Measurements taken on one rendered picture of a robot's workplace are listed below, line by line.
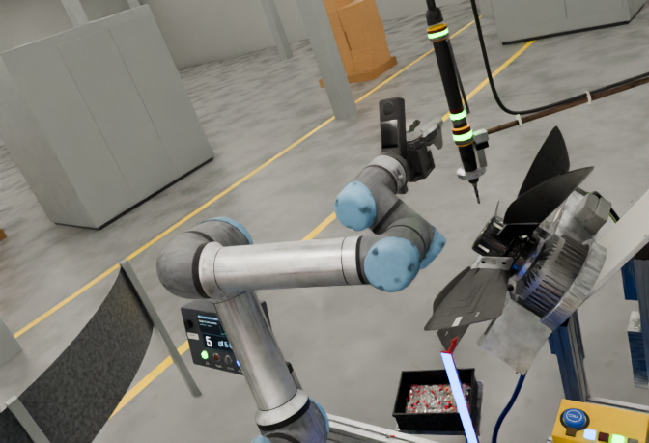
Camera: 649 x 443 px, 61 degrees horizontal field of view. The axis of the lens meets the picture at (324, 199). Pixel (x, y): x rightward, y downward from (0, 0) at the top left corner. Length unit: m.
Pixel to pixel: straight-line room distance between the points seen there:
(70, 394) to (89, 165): 4.82
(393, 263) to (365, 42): 8.78
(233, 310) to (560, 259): 0.86
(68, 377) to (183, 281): 1.73
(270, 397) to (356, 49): 8.74
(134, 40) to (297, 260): 6.91
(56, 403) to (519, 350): 1.83
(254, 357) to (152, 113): 6.63
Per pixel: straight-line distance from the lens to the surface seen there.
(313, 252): 0.85
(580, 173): 1.38
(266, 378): 1.13
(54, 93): 7.10
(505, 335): 1.56
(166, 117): 7.72
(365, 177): 0.95
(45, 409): 2.58
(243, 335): 1.10
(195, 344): 1.75
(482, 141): 1.36
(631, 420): 1.28
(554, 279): 1.52
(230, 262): 0.90
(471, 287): 1.45
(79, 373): 2.67
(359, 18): 9.41
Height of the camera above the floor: 2.03
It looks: 22 degrees down
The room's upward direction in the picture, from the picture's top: 20 degrees counter-clockwise
